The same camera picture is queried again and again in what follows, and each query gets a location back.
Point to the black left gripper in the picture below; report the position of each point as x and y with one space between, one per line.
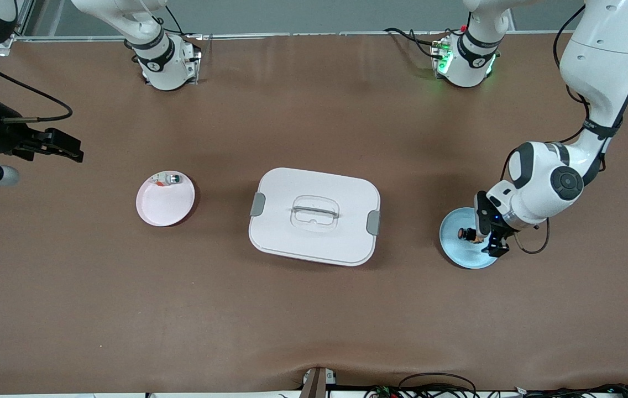
497 238

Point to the pink round plate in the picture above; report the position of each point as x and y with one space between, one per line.
165 207

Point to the grey box latch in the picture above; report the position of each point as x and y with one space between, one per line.
373 223
257 204

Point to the brown table cover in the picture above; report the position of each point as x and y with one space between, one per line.
314 320

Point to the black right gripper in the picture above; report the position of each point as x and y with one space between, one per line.
0 138

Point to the light blue round plate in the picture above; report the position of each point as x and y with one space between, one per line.
460 254

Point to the white lidded plastic box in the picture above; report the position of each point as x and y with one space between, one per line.
314 243

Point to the brown camera mount post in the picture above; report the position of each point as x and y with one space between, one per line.
315 384

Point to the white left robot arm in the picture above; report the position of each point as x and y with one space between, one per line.
596 61

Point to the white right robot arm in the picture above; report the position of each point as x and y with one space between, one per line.
162 66

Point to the aluminium frame profile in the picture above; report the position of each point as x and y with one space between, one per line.
25 14

